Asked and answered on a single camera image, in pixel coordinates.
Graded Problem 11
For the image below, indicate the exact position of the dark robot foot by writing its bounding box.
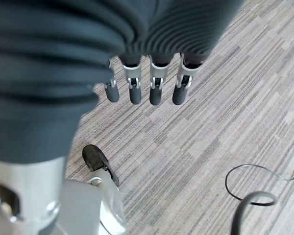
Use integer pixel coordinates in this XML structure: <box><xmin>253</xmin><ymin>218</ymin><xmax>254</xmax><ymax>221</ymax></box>
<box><xmin>82</xmin><ymin>144</ymin><xmax>120</xmax><ymax>187</ymax></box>

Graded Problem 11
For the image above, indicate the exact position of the thick grey cable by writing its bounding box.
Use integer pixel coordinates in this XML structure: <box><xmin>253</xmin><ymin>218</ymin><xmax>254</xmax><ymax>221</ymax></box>
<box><xmin>230</xmin><ymin>191</ymin><xmax>278</xmax><ymax>235</ymax></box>

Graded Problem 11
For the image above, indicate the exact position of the thin black cable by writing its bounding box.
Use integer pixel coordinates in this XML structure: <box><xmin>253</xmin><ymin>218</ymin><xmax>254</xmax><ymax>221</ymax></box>
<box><xmin>225</xmin><ymin>164</ymin><xmax>294</xmax><ymax>205</ymax></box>

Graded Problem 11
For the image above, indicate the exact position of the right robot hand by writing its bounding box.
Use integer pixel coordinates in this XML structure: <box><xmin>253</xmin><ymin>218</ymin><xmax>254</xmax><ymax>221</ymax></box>
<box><xmin>0</xmin><ymin>0</ymin><xmax>241</xmax><ymax>235</ymax></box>

